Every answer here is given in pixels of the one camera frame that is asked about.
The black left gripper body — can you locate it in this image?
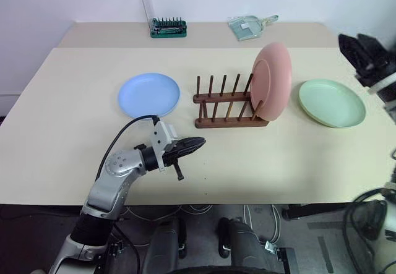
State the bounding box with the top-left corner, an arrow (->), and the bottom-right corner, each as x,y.
162,140 -> 187,182

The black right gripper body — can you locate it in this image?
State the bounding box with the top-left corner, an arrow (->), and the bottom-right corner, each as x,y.
355,53 -> 392,87

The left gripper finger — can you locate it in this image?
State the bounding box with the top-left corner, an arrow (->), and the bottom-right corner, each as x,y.
182,142 -> 207,158
180,136 -> 207,150

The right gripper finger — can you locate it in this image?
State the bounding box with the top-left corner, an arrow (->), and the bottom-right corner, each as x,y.
338,33 -> 362,71
356,33 -> 388,60

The wooden dish rack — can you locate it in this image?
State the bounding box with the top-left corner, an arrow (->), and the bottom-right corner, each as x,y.
192,73 -> 270,130

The green plate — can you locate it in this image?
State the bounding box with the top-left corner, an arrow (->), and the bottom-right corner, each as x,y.
298,79 -> 367,129

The blue plate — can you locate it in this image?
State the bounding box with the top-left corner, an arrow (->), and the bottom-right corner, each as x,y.
116,72 -> 181,120

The pink plate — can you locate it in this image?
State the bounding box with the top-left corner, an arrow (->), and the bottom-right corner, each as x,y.
249,41 -> 293,122

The clear green small dustpan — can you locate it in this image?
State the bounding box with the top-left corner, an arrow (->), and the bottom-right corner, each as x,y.
227,14 -> 280,42

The green screwdriver bit set case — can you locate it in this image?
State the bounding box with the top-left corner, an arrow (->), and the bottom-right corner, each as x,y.
140,0 -> 188,39

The black table foot bar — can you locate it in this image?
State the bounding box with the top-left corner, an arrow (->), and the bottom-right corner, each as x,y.
280,203 -> 354,221

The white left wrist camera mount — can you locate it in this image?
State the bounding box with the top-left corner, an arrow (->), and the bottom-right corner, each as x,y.
149,119 -> 179,173

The white floor cable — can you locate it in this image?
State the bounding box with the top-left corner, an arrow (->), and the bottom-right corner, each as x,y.
243,204 -> 281,244
123,204 -> 215,224

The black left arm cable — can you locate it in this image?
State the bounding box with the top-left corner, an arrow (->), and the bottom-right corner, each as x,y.
96,114 -> 161,179

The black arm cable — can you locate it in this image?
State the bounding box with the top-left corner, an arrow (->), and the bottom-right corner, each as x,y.
345,147 -> 396,250
96,114 -> 161,179

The black floor cable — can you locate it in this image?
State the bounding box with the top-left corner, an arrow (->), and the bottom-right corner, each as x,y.
110,223 -> 142,274

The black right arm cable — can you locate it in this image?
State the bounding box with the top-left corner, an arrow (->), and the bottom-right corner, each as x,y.
345,147 -> 396,250

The metal floor bracket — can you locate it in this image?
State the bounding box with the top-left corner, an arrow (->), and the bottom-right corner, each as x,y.
264,239 -> 298,274

